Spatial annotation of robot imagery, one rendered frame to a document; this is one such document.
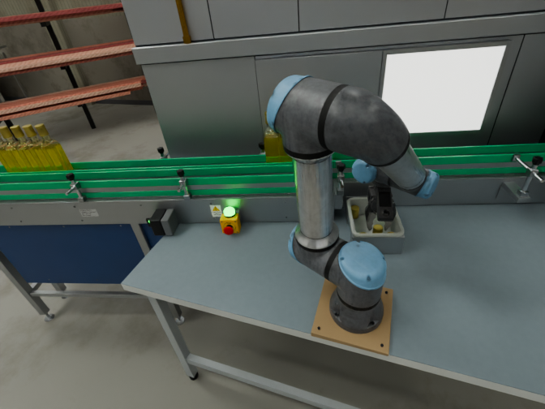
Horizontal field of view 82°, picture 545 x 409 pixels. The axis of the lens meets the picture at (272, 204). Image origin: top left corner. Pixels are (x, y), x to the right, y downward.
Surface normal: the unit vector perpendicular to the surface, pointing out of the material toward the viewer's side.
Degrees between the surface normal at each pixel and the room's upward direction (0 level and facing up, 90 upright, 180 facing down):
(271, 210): 90
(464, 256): 0
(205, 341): 0
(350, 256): 10
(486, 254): 0
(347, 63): 90
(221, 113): 90
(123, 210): 90
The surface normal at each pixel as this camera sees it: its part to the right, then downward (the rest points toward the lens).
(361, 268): 0.01, -0.71
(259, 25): -0.09, 0.59
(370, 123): 0.13, 0.23
